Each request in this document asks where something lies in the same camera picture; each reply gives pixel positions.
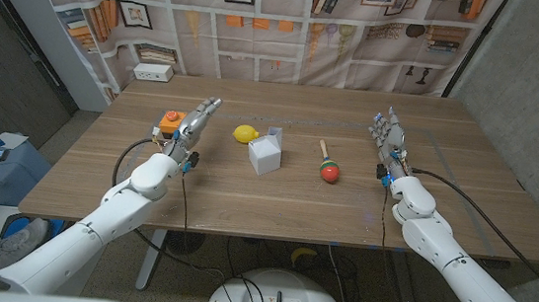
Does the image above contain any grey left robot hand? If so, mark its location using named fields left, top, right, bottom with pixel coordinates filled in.
left=161, top=92, right=224, bottom=170

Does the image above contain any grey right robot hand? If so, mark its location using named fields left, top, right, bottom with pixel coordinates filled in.
left=363, top=105, right=421, bottom=184

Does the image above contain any white milk carton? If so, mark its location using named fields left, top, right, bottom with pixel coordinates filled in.
left=245, top=123, right=285, bottom=178

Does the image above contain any orange box with red button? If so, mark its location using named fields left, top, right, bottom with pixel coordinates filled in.
left=157, top=109, right=189, bottom=139

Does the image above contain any yellow toy lemon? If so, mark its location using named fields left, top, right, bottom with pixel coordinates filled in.
left=232, top=122, right=261, bottom=146

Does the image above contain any white power strip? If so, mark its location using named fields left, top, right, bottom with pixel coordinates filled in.
left=131, top=60, right=176, bottom=84

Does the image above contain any black round floor fan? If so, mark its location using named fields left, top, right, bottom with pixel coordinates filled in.
left=164, top=228, right=207, bottom=258

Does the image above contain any black backdrop stand pole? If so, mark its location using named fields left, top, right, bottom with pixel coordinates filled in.
left=441, top=0, right=511, bottom=104

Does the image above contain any printed bookshelf backdrop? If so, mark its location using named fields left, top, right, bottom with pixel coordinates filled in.
left=11, top=0, right=508, bottom=139

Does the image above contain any white table leg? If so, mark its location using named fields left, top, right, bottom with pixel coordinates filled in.
left=134, top=226, right=169, bottom=294

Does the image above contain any grey table leg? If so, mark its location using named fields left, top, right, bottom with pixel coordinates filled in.
left=386, top=249, right=424, bottom=302

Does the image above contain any yellow object under table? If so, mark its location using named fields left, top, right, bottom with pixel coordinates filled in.
left=289, top=246, right=320, bottom=269

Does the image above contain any white robot torso base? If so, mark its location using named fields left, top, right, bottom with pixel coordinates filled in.
left=203, top=263, right=352, bottom=302

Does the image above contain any blue-grey storage bin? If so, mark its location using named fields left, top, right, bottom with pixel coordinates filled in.
left=0, top=137, right=56, bottom=223

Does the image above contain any grey sneaker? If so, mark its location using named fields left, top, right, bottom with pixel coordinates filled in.
left=0, top=213, right=50, bottom=274

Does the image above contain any red toy lollipop wooden handle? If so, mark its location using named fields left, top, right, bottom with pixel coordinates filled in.
left=314, top=138, right=344, bottom=186

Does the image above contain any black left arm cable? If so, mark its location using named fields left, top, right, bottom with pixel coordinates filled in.
left=102, top=134, right=239, bottom=286

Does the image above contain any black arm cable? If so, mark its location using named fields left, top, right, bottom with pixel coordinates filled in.
left=102, top=134, right=239, bottom=286
left=399, top=167, right=539, bottom=302

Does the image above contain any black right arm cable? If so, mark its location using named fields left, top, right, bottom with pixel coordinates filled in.
left=399, top=167, right=539, bottom=302

